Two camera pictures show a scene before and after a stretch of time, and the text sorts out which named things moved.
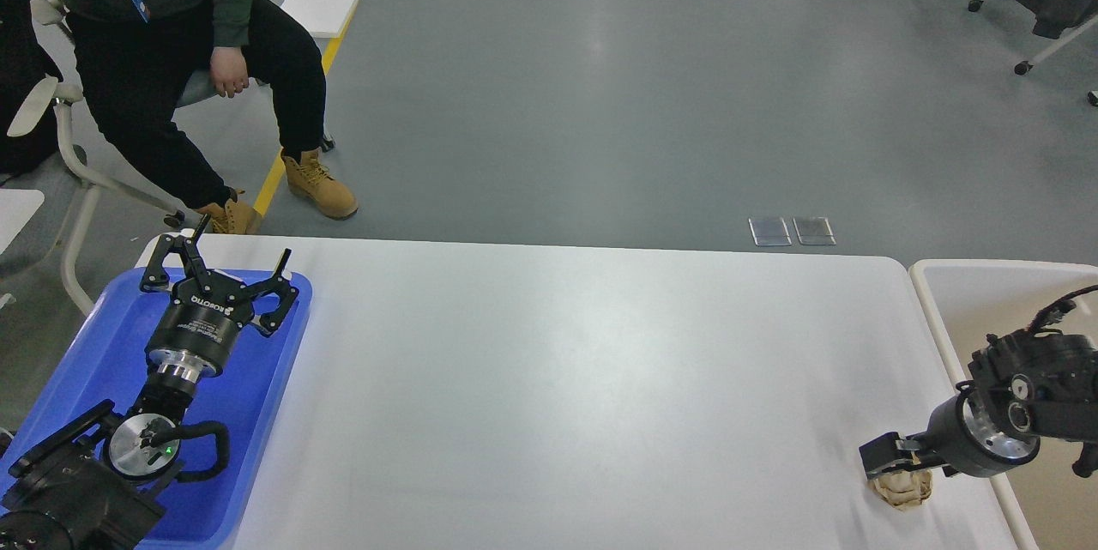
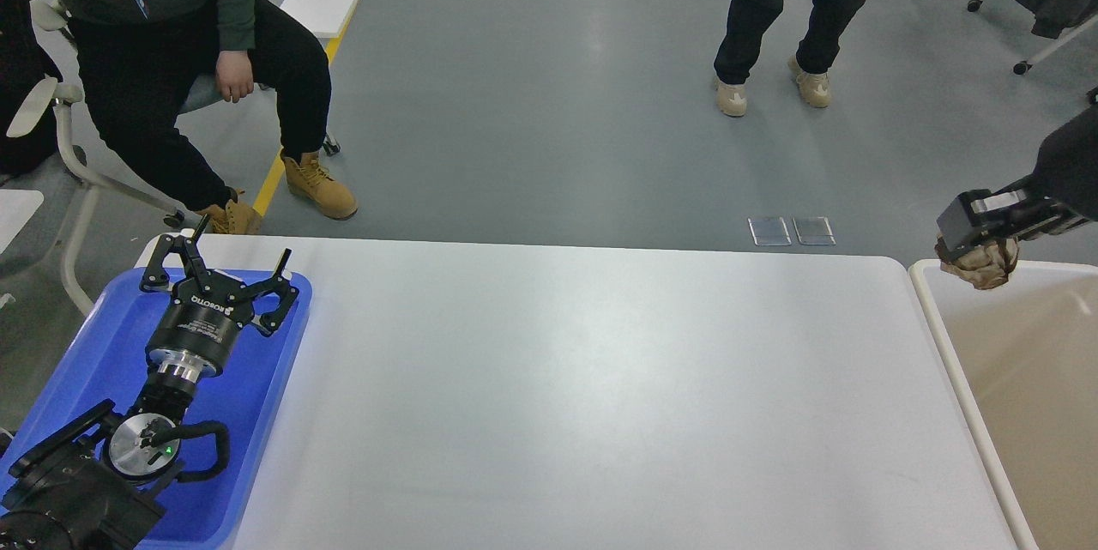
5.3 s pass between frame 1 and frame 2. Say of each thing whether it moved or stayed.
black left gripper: stayed
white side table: stayed
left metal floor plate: stayed
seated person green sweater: stayed
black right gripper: moved
